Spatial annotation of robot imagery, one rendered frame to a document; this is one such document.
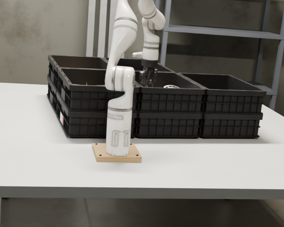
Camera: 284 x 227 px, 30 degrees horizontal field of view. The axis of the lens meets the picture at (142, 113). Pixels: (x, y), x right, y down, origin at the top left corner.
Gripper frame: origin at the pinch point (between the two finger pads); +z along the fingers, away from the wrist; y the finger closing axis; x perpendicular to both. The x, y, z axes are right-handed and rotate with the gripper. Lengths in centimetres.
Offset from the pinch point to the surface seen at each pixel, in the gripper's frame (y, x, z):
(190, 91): -6.9, -24.3, -4.2
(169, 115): -12.5, -18.5, 6.6
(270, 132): 37, -51, 17
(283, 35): 204, -12, -19
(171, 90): -12.9, -18.2, -4.3
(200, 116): -2.4, -28.7, 6.9
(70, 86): -42.6, 13.1, -4.3
